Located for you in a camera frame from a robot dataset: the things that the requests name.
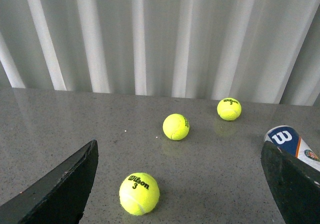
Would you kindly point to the yellow wilson tennis ball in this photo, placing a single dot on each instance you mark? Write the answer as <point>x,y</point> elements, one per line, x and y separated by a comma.
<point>139,193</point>
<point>229,109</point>

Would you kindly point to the far yellow Wilson tennis ball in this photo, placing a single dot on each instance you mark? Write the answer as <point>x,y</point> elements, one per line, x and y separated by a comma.
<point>229,109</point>

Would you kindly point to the white pleated curtain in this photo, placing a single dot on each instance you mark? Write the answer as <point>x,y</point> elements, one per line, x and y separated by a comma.
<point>264,51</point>

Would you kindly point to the middle yellow Head tennis ball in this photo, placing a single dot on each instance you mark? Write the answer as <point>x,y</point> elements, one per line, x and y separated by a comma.
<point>176,127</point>

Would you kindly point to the near yellow Wilson tennis ball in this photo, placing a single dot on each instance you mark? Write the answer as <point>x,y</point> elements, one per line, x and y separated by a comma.
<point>139,193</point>

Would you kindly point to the blue white Wilson tennis can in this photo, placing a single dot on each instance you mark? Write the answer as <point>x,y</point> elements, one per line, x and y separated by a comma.
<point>286,138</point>

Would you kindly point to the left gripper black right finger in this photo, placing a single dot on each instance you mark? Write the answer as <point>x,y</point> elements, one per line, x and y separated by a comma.
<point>294,185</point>

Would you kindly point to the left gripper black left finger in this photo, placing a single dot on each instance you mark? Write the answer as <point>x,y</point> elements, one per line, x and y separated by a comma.
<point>59,197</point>

